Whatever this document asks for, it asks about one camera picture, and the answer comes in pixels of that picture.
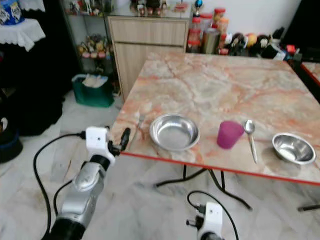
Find wide-rimmed steel bowl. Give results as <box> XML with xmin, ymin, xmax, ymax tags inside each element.
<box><xmin>149</xmin><ymin>113</ymin><xmax>201</xmax><ymax>152</ymax></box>

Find black metal table legs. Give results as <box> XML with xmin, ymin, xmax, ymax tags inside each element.
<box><xmin>155</xmin><ymin>165</ymin><xmax>320</xmax><ymax>212</ymax></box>

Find green plastic basket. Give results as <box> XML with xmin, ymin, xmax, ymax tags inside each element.
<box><xmin>71</xmin><ymin>73</ymin><xmax>115</xmax><ymax>109</ymax></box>

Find light wooden cabinet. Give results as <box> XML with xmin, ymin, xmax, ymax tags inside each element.
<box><xmin>106</xmin><ymin>15</ymin><xmax>191</xmax><ymax>101</ymax></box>

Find purple plastic cup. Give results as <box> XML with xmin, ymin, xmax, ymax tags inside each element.
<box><xmin>217</xmin><ymin>120</ymin><xmax>245</xmax><ymax>150</ymax></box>

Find marble-print folding table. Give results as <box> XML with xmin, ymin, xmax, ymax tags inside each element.
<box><xmin>110</xmin><ymin>51</ymin><xmax>320</xmax><ymax>187</ymax></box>
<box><xmin>301</xmin><ymin>61</ymin><xmax>320</xmax><ymax>87</ymax></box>

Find glass display shelf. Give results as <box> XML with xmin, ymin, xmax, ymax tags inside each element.
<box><xmin>62</xmin><ymin>0</ymin><xmax>114</xmax><ymax>91</ymax></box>

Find black round bin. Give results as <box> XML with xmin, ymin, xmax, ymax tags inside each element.
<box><xmin>0</xmin><ymin>117</ymin><xmax>24</xmax><ymax>164</ymax></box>

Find steel spoon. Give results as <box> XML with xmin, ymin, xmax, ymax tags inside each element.
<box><xmin>243</xmin><ymin>119</ymin><xmax>259</xmax><ymax>164</ymax></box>

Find small deep steel bowl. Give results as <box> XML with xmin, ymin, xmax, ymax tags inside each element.
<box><xmin>272</xmin><ymin>132</ymin><xmax>317</xmax><ymax>166</ymax></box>

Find clear red-lidded jar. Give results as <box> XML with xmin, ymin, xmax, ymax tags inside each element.
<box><xmin>199</xmin><ymin>12</ymin><xmax>214</xmax><ymax>31</ymax></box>

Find blue ball trophy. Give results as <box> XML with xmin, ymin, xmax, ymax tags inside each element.
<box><xmin>193</xmin><ymin>0</ymin><xmax>204</xmax><ymax>16</ymax></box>

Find white lace cloth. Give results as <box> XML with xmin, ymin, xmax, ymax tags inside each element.
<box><xmin>0</xmin><ymin>17</ymin><xmax>47</xmax><ymax>52</ymax></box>

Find orange-filled red-lidded jar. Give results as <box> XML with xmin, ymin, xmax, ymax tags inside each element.
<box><xmin>212</xmin><ymin>7</ymin><xmax>227</xmax><ymax>32</ymax></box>

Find blue biscuit tin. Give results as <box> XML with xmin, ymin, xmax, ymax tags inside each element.
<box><xmin>0</xmin><ymin>0</ymin><xmax>25</xmax><ymax>26</ymax></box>

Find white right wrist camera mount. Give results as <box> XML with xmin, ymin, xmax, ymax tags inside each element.
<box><xmin>202</xmin><ymin>201</ymin><xmax>224</xmax><ymax>240</ymax></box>

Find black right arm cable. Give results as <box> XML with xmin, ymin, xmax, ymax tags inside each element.
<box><xmin>187</xmin><ymin>190</ymin><xmax>241</xmax><ymax>240</ymax></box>

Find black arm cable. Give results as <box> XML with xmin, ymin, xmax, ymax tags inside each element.
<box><xmin>33</xmin><ymin>131</ymin><xmax>87</xmax><ymax>236</ymax></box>
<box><xmin>187</xmin><ymin>190</ymin><xmax>241</xmax><ymax>240</ymax></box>

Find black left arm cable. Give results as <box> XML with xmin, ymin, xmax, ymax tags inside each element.
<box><xmin>33</xmin><ymin>131</ymin><xmax>87</xmax><ymax>236</ymax></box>

